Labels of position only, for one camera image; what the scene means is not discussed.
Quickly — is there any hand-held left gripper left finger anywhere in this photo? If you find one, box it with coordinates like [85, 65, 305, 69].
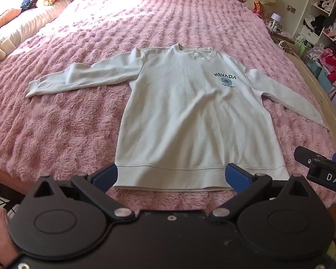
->
[25, 163, 135, 221]

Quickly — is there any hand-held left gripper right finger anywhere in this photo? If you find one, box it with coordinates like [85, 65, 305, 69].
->
[208, 163, 312, 219]

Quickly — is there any white printed sweatshirt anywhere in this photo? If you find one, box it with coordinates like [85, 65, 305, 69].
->
[25, 43, 330, 193]

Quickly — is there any pile of assorted clothes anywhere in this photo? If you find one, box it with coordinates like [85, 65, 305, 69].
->
[302, 14, 336, 91]

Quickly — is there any pink fluffy blanket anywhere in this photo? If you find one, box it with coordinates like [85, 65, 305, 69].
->
[0, 0, 336, 212]

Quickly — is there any small white table lamp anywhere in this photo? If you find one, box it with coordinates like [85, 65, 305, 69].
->
[269, 12, 282, 31]

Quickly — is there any white shelf unit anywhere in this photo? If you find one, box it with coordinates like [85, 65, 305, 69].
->
[296, 0, 336, 93]

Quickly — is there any cream bedside cabinet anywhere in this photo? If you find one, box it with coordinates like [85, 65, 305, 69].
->
[247, 0, 279, 30]

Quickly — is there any orange plush toy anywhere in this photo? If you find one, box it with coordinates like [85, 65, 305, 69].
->
[35, 0, 58, 8]

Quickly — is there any wooden bed frame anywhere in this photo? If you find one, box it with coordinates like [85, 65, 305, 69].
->
[269, 31, 336, 153]

